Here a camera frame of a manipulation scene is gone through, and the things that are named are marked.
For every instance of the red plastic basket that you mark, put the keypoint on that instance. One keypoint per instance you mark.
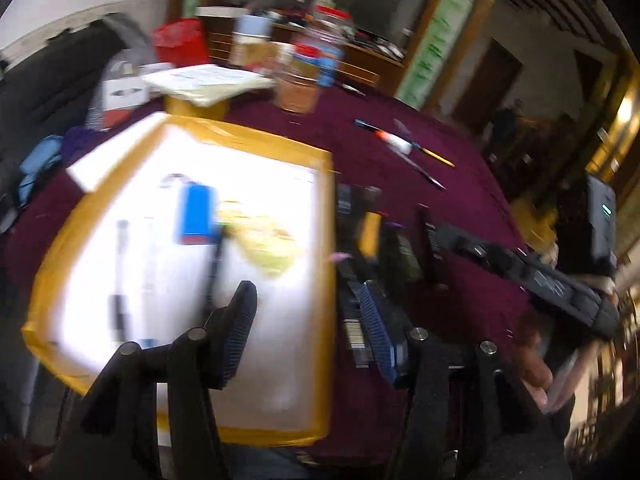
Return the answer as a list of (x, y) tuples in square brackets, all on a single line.
[(180, 40)]

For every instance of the yellow pencil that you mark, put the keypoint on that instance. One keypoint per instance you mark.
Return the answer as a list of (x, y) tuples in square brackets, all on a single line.
[(435, 157)]

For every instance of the stack of white papers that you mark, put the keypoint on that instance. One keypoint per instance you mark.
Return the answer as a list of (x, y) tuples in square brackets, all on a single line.
[(210, 80)]

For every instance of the small clear plastic piece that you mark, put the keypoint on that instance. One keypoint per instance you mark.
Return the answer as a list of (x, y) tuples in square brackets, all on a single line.
[(401, 126)]

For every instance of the jar with red lid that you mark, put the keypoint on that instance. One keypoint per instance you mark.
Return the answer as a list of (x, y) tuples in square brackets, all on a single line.
[(299, 85)]

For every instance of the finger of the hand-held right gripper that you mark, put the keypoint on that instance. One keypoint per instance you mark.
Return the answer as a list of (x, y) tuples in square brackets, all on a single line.
[(480, 250)]

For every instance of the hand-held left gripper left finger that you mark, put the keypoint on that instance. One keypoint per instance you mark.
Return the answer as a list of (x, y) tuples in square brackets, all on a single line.
[(234, 332)]

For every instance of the dark cloth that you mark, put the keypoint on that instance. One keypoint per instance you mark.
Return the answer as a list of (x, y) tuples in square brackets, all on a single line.
[(55, 85)]

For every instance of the yellow-rimmed white tray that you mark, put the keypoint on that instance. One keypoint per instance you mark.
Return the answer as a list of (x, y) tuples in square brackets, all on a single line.
[(280, 310)]

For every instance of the maroon tablecloth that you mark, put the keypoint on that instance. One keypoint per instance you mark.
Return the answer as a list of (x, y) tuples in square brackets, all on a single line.
[(380, 105)]

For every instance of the black pen with silver tip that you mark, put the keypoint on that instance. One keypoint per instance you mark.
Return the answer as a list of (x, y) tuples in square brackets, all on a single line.
[(422, 172)]

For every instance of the black memory module white label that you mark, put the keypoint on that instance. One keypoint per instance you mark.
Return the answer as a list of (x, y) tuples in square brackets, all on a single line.
[(352, 320)]

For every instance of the white cardboard box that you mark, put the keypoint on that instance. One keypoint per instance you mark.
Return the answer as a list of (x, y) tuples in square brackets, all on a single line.
[(125, 90)]

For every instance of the brown wooden door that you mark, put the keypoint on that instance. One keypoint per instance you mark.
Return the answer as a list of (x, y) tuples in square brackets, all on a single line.
[(487, 80)]

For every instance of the dark green circuit board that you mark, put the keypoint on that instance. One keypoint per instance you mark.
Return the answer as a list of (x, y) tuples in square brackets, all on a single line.
[(401, 255)]

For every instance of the white glue stick orange cap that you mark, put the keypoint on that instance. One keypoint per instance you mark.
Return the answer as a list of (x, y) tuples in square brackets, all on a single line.
[(397, 142)]

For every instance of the blue cylindrical battery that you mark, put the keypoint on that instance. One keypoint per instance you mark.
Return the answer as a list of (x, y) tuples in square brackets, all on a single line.
[(196, 215)]

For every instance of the pale yellow crumpled bag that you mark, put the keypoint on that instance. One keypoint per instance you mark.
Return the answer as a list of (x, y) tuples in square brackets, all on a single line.
[(260, 240)]

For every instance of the jar with pale blue lid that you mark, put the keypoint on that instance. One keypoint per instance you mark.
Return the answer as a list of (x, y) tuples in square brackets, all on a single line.
[(251, 40)]

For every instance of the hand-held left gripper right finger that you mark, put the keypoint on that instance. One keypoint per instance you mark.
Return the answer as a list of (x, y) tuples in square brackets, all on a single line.
[(376, 327)]

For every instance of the white scroll with green writing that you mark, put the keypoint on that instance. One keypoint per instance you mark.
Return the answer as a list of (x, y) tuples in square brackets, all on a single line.
[(440, 35)]

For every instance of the person's right hand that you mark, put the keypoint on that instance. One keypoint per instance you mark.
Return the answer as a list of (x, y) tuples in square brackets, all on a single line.
[(535, 365)]

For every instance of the purple cloth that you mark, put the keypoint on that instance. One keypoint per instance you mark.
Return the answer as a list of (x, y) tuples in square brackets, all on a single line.
[(80, 142)]

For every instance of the blue cloth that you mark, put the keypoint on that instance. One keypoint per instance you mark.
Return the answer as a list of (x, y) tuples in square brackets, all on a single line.
[(40, 165)]

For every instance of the black module with orange label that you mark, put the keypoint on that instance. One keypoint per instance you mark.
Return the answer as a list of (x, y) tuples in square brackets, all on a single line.
[(371, 235)]

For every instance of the gold framed panel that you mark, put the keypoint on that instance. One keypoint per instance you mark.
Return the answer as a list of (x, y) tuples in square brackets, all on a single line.
[(617, 125)]

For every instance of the plastic bottle with blue label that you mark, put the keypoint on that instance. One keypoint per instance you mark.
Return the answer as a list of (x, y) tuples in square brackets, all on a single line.
[(327, 55)]

